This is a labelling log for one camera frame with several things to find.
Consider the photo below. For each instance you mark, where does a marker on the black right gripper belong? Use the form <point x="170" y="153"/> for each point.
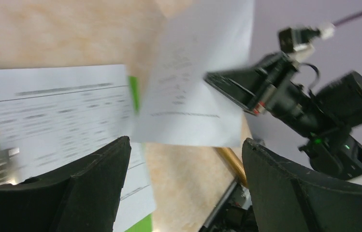
<point x="325" y="118"/>

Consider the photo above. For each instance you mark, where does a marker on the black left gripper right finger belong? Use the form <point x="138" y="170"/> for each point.
<point x="288" y="197"/>

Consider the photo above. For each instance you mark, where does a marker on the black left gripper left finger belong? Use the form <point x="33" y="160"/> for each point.
<point x="82" y="196"/>

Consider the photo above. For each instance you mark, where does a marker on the white paper files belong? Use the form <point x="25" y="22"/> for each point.
<point x="56" y="121"/>

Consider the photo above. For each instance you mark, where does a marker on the wooden rolling pin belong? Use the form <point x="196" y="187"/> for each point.
<point x="234" y="163"/>

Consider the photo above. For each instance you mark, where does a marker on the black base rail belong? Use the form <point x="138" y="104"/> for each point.
<point x="233" y="213"/>

